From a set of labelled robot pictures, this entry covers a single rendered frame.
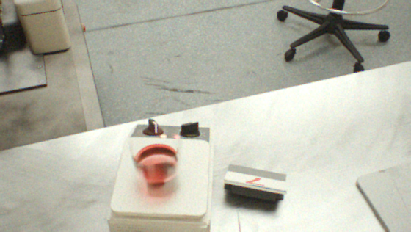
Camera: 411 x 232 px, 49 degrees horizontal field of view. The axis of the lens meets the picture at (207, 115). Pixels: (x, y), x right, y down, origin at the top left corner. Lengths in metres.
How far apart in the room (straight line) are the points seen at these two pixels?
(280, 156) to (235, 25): 1.58
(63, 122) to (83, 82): 0.17
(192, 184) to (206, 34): 1.66
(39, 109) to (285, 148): 0.84
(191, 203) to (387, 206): 0.30
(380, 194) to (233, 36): 1.58
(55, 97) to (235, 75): 0.86
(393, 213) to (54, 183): 0.50
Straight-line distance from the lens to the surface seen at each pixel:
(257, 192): 0.66
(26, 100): 1.43
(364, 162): 0.76
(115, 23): 2.29
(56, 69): 1.51
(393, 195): 0.73
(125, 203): 0.57
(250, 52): 2.10
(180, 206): 0.56
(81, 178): 0.71
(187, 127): 0.67
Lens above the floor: 1.32
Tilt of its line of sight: 47 degrees down
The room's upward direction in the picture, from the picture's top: 2 degrees clockwise
